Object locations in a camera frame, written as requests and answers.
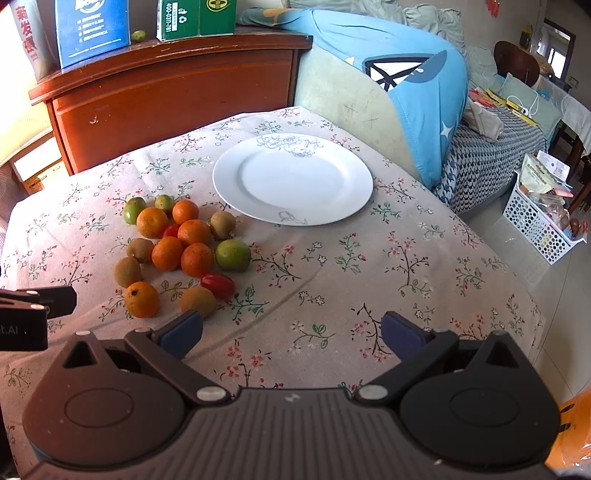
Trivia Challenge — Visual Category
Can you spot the blue carton box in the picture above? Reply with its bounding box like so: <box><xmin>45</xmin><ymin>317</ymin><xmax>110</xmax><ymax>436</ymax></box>
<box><xmin>54</xmin><ymin>0</ymin><xmax>131</xmax><ymax>69</ymax></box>

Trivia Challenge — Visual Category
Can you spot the pale green sofa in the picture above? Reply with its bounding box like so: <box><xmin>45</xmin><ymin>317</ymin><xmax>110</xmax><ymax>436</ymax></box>
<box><xmin>294</xmin><ymin>46</ymin><xmax>444</xmax><ymax>185</ymax></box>

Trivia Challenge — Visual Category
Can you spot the floral tablecloth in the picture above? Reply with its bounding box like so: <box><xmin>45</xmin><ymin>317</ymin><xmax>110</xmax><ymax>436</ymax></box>
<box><xmin>0</xmin><ymin>106</ymin><xmax>546</xmax><ymax>480</ymax></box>

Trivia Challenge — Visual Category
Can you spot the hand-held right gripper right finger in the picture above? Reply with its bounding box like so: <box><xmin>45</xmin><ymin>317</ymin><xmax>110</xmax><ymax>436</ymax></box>
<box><xmin>353</xmin><ymin>311</ymin><xmax>532</xmax><ymax>404</ymax></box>

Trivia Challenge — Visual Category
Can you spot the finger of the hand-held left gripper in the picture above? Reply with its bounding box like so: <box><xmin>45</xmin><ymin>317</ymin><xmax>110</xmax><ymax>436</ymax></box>
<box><xmin>0</xmin><ymin>285</ymin><xmax>77</xmax><ymax>320</ymax></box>

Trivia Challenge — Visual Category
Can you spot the orange plastic stool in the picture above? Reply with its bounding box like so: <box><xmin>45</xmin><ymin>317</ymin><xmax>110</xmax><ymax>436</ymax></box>
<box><xmin>545</xmin><ymin>392</ymin><xmax>591</xmax><ymax>472</ymax></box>

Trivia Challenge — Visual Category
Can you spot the blue printed cushion cover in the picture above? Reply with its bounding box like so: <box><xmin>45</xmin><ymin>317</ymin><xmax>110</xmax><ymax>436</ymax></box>
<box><xmin>238</xmin><ymin>7</ymin><xmax>469</xmax><ymax>190</ymax></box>

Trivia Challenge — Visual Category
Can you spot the white cable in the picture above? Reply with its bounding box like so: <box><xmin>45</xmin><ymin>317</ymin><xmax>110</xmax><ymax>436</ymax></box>
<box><xmin>507</xmin><ymin>90</ymin><xmax>542</xmax><ymax>117</ymax></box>

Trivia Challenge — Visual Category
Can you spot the snack packet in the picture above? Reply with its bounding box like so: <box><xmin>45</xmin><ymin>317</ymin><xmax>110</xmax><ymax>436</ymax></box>
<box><xmin>519</xmin><ymin>154</ymin><xmax>561</xmax><ymax>195</ymax></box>

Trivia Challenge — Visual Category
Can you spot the beige cloth bundle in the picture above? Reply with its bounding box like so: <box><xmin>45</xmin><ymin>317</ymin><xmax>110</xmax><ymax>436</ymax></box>
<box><xmin>462</xmin><ymin>99</ymin><xmax>504</xmax><ymax>141</ymax></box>

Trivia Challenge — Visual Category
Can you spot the dark wooden chair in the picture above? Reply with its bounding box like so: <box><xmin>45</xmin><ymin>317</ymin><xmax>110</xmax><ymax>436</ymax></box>
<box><xmin>494</xmin><ymin>41</ymin><xmax>541</xmax><ymax>88</ymax></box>

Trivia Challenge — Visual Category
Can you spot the table with white cloth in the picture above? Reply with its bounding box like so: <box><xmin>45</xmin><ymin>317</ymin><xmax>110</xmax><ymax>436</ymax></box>
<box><xmin>538</xmin><ymin>74</ymin><xmax>591</xmax><ymax>153</ymax></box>

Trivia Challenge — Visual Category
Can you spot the houndstooth sofa cover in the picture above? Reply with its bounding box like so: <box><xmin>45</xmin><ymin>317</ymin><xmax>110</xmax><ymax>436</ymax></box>
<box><xmin>431</xmin><ymin>99</ymin><xmax>548</xmax><ymax>215</ymax></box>

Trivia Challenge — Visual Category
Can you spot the white bag with red print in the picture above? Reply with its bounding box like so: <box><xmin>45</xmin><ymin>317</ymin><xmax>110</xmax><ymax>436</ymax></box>
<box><xmin>9</xmin><ymin>0</ymin><xmax>61</xmax><ymax>81</ymax></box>

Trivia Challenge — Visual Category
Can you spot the light blue pillow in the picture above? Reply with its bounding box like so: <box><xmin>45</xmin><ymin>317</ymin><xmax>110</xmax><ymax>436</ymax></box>
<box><xmin>501</xmin><ymin>73</ymin><xmax>564</xmax><ymax>139</ymax></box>

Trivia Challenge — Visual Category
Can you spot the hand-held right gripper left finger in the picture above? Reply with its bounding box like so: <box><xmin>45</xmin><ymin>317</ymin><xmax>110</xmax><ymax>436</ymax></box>
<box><xmin>61</xmin><ymin>310</ymin><xmax>232</xmax><ymax>407</ymax></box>

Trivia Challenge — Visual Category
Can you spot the brown kiwi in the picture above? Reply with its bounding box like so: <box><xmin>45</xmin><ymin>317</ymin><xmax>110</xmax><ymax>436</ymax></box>
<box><xmin>210</xmin><ymin>211</ymin><xmax>237</xmax><ymax>240</ymax></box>
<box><xmin>114</xmin><ymin>257</ymin><xmax>143</xmax><ymax>288</ymax></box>
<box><xmin>127</xmin><ymin>238</ymin><xmax>154</xmax><ymax>264</ymax></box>
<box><xmin>180</xmin><ymin>286</ymin><xmax>218</xmax><ymax>319</ymax></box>

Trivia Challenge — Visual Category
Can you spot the brown wooden cabinet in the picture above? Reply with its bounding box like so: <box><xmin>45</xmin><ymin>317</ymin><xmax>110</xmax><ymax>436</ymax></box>
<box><xmin>28</xmin><ymin>25</ymin><xmax>314</xmax><ymax>175</ymax></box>

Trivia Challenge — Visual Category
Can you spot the yellow flat box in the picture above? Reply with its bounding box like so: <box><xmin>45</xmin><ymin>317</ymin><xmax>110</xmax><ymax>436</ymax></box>
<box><xmin>488</xmin><ymin>90</ymin><xmax>539</xmax><ymax>127</ymax></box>

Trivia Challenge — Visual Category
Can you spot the green carton box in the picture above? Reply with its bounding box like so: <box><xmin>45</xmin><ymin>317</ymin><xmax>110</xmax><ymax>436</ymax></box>
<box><xmin>156</xmin><ymin>0</ymin><xmax>237</xmax><ymax>41</ymax></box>

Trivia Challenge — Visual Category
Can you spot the large green plum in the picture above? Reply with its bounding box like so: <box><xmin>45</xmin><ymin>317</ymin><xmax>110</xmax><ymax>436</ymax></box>
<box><xmin>215</xmin><ymin>239</ymin><xmax>252</xmax><ymax>271</ymax></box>

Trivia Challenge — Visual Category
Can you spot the white cardboard box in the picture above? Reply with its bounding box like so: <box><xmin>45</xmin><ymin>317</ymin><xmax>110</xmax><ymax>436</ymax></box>
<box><xmin>11</xmin><ymin>134</ymin><xmax>63</xmax><ymax>195</ymax></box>

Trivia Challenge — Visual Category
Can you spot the white plate with floral print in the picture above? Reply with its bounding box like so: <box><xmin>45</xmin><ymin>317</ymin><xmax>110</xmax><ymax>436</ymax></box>
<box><xmin>212</xmin><ymin>133</ymin><xmax>374</xmax><ymax>227</ymax></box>

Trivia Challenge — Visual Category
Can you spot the white plastic basket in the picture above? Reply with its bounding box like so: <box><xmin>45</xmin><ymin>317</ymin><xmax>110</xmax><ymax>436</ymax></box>
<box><xmin>502</xmin><ymin>171</ymin><xmax>588</xmax><ymax>265</ymax></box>

